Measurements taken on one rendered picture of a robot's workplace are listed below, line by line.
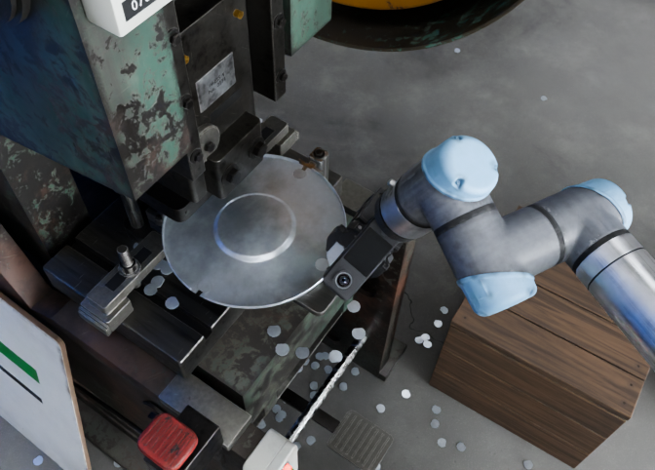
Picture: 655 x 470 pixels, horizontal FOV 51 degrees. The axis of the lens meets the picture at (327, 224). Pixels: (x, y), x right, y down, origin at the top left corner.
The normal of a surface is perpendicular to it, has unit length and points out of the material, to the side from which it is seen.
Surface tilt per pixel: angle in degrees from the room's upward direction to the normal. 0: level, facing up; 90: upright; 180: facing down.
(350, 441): 0
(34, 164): 90
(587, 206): 1
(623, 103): 0
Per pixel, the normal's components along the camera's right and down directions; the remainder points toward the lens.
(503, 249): 0.19, -0.27
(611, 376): 0.03, -0.58
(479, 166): 0.38, -0.34
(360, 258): 0.03, 0.06
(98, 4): -0.56, 0.66
